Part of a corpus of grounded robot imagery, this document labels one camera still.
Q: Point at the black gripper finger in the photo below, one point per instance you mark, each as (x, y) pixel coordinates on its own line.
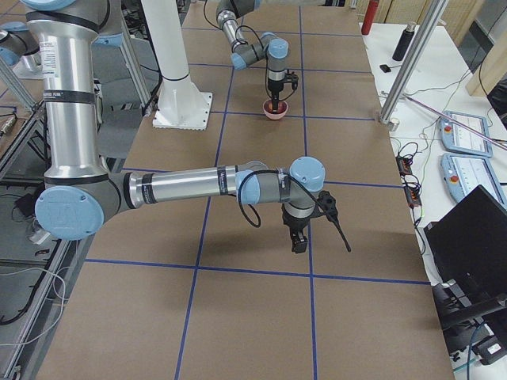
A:
(274, 105)

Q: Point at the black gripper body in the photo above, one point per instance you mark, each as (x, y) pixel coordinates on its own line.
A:
(294, 223)
(276, 85)

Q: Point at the red apple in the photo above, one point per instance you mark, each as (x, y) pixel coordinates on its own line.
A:
(267, 107)

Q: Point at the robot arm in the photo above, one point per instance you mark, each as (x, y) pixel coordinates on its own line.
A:
(269, 47)
(81, 194)

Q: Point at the pink bowl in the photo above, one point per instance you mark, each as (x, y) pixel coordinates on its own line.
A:
(276, 116)

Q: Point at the black power strip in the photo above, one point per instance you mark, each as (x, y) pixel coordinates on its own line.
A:
(411, 184)

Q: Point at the brown paper table cover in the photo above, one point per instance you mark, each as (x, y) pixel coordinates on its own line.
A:
(189, 290)

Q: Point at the red bottle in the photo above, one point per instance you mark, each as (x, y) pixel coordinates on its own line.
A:
(369, 17)

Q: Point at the black water bottle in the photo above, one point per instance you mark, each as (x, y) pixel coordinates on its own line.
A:
(404, 42)

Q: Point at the black laptop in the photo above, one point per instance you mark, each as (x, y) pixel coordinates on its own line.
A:
(470, 240)

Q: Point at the lower teach pendant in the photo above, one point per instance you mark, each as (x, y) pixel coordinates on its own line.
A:
(463, 173)

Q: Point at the teach pendant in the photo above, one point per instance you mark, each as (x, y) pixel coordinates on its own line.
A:
(463, 173)
(459, 140)

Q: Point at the upper teach pendant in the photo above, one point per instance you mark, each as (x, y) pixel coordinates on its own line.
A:
(459, 140)

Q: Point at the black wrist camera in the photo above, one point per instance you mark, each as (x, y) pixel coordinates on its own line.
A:
(292, 78)
(328, 205)

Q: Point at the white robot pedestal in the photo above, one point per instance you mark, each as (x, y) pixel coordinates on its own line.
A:
(180, 103)

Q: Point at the aluminium frame post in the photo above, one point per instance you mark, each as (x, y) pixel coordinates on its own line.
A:
(415, 51)

